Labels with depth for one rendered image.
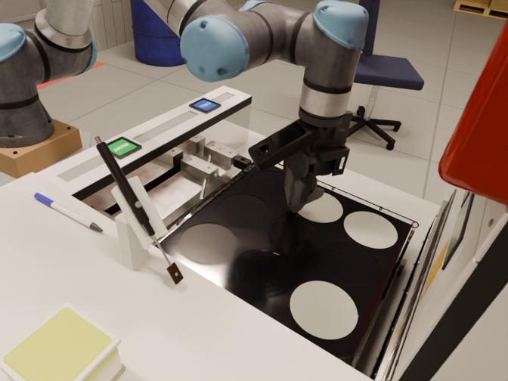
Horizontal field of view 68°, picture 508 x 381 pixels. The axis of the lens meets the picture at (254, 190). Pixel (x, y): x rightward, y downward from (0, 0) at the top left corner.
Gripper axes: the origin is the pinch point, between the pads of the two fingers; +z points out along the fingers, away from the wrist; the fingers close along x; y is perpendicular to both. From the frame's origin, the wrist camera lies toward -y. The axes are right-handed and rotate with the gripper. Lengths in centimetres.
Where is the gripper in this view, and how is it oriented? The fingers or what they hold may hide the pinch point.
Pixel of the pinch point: (290, 207)
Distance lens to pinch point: 71.9
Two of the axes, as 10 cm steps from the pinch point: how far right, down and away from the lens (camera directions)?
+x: -4.1, -5.9, 7.0
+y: 9.1, -1.9, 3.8
